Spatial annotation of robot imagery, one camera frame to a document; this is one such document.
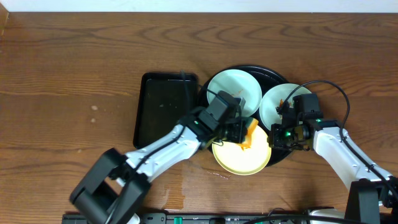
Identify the black round tray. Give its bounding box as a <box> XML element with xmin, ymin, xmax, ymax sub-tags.
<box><xmin>196</xmin><ymin>64</ymin><xmax>291</xmax><ymax>167</ymax></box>

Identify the black cable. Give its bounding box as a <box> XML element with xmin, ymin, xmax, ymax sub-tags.
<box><xmin>276</xmin><ymin>80</ymin><xmax>398</xmax><ymax>200</ymax></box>
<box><xmin>105</xmin><ymin>70</ymin><xmax>246</xmax><ymax>224</ymax></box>

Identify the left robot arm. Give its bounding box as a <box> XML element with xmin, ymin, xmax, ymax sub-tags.
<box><xmin>69</xmin><ymin>107</ymin><xmax>245</xmax><ymax>223</ymax></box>

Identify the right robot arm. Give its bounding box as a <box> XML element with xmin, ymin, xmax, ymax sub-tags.
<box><xmin>268</xmin><ymin>103</ymin><xmax>397</xmax><ymax>223</ymax></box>

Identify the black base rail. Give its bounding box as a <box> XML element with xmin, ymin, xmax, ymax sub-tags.
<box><xmin>61</xmin><ymin>212</ymin><xmax>352</xmax><ymax>224</ymax></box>

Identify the left black cable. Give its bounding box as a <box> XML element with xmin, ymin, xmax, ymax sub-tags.
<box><xmin>105</xmin><ymin>70</ymin><xmax>246</xmax><ymax>224</ymax></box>

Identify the black rectangular tray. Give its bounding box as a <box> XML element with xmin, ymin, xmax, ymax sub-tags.
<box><xmin>133</xmin><ymin>72</ymin><xmax>198</xmax><ymax>149</ymax></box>

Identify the light blue plate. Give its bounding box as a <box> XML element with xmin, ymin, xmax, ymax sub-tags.
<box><xmin>207</xmin><ymin>69</ymin><xmax>262</xmax><ymax>117</ymax></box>
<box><xmin>259</xmin><ymin>83</ymin><xmax>299</xmax><ymax>131</ymax></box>

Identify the right black cable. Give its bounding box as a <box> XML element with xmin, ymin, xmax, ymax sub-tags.
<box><xmin>276</xmin><ymin>80</ymin><xmax>398</xmax><ymax>200</ymax></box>

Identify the green and yellow sponge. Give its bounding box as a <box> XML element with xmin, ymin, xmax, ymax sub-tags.
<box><xmin>238</xmin><ymin>117</ymin><xmax>258</xmax><ymax>150</ymax></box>

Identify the yellow plate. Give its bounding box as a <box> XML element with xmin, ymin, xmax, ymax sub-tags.
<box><xmin>211</xmin><ymin>125</ymin><xmax>272</xmax><ymax>175</ymax></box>

